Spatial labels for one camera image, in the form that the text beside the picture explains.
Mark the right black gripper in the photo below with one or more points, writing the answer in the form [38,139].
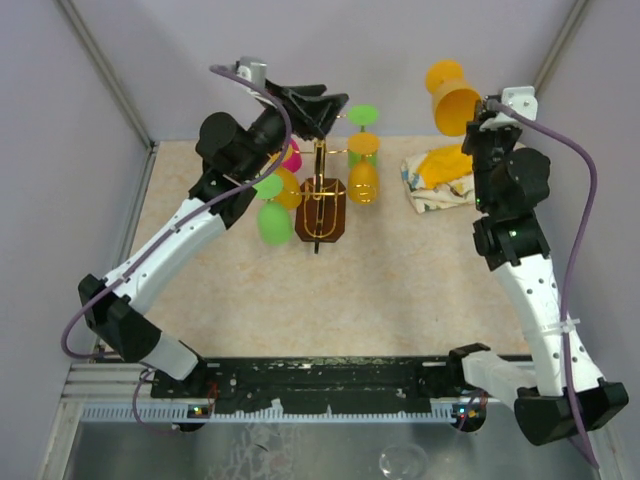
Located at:
[473,132]

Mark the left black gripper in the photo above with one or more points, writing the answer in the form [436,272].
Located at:
[310,117]

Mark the green wine glass back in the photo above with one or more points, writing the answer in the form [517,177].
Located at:
[362,125]

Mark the green wine glass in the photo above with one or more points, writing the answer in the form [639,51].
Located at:
[273,219]
[362,125]

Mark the orange wine glass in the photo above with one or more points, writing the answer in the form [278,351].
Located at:
[289,196]
[363,179]
[453,99]

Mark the pink wine glass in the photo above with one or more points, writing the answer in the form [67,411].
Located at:
[293,159]

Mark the orange wine glass front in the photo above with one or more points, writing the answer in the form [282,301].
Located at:
[289,196]

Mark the green wine glass front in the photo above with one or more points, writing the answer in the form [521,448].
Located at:
[273,219]

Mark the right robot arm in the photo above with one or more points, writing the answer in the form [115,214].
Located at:
[566,394]

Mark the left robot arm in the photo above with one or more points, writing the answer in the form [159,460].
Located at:
[114,306]

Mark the yellow patterned cloth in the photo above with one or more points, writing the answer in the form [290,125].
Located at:
[438,179]

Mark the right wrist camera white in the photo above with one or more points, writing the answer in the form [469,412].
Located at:
[522,100]

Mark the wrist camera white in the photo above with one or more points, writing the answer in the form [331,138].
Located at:
[251,69]
[522,100]

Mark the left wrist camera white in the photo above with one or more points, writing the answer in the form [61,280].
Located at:
[251,69]

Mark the gold wire glass rack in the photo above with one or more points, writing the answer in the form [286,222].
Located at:
[321,216]

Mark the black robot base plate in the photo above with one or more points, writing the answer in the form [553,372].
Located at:
[317,385]

